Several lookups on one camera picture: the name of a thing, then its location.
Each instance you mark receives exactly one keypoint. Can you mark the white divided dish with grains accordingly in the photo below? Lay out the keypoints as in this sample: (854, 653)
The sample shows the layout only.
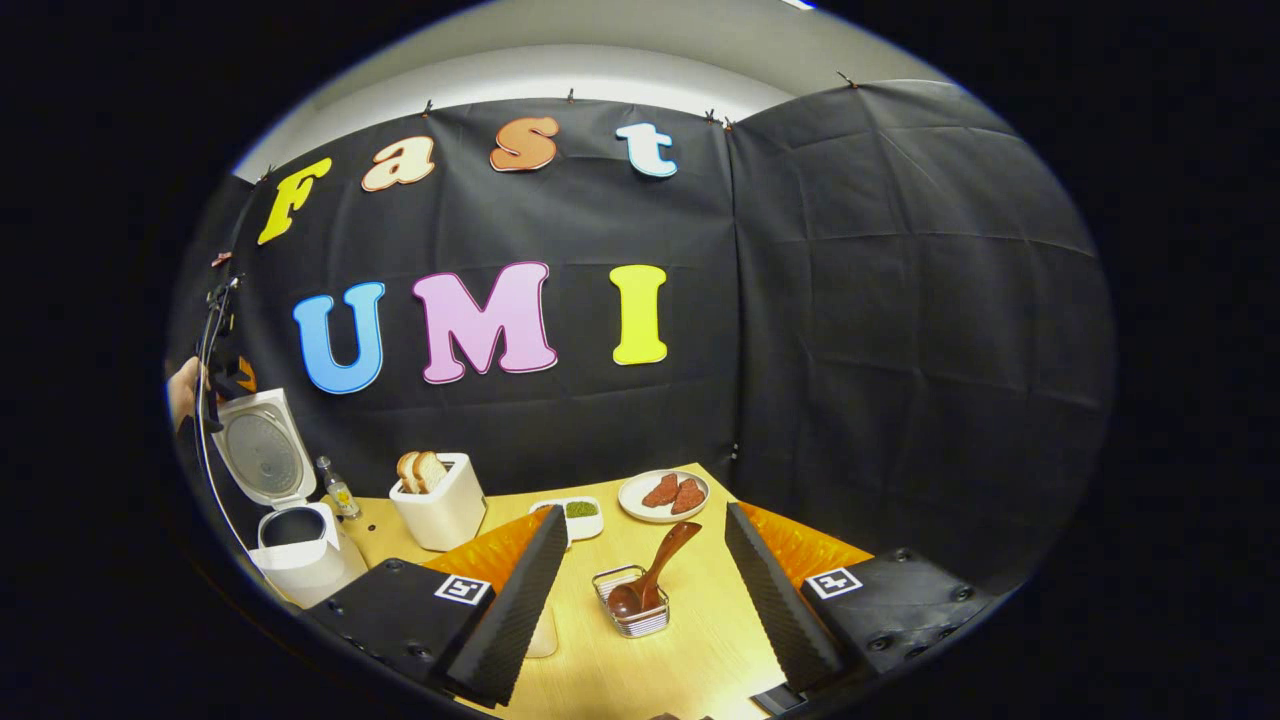
(582, 512)

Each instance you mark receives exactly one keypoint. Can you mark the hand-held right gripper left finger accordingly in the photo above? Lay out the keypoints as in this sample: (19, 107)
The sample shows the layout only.
(510, 620)

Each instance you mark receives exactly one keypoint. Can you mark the white toaster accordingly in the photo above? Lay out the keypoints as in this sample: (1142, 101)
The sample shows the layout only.
(440, 520)

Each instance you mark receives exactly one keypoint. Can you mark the toasted bread slice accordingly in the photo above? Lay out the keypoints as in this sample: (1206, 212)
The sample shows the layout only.
(407, 472)
(431, 468)

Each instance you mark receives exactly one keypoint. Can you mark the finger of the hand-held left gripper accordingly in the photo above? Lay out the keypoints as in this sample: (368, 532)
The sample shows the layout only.
(247, 375)

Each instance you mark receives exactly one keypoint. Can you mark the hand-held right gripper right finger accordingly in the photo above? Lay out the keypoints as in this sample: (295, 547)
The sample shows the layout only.
(775, 600)

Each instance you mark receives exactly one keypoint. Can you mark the black backdrop cloth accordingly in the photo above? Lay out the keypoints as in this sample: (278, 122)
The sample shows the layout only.
(850, 300)

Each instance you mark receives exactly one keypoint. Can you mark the white round plate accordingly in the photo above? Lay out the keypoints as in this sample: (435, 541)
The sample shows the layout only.
(635, 508)

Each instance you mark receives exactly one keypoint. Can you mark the brown wooden spoon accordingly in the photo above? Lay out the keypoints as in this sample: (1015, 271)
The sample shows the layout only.
(640, 590)

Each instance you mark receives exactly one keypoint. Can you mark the white rice cooker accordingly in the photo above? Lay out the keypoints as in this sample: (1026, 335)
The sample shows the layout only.
(300, 560)

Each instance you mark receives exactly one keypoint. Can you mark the small glass bottle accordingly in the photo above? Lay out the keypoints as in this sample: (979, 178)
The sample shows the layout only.
(340, 495)

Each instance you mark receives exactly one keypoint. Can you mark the red meat slice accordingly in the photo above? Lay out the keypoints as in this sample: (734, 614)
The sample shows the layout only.
(660, 491)
(688, 496)

